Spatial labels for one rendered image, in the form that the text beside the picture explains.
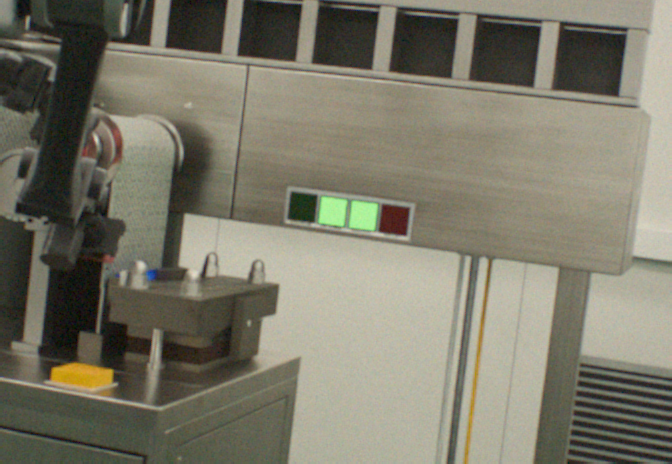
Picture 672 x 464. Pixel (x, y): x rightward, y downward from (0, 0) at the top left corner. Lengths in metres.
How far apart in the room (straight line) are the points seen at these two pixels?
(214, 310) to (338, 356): 2.72
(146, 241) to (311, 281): 2.56
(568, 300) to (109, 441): 0.97
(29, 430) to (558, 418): 1.03
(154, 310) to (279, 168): 0.45
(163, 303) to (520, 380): 2.74
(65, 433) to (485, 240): 0.84
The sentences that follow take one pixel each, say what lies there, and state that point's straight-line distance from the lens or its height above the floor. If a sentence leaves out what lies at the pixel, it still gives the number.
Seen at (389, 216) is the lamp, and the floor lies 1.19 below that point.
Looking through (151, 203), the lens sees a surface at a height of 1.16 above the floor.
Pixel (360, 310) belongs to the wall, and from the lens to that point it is 4.92.
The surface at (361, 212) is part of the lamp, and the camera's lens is 2.48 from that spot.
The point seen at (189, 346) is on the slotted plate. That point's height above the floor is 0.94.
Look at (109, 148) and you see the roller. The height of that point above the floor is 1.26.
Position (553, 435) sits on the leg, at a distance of 2.62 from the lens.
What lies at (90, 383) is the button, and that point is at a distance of 2.04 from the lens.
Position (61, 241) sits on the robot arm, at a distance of 2.12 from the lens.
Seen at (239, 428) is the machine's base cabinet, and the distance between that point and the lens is 2.32.
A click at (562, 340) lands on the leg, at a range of 2.59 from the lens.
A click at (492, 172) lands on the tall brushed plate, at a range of 2.43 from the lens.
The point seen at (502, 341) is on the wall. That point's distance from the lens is 4.82.
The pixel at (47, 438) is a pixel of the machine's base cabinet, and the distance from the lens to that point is 2.10.
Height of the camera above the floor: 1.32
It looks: 3 degrees down
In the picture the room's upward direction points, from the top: 7 degrees clockwise
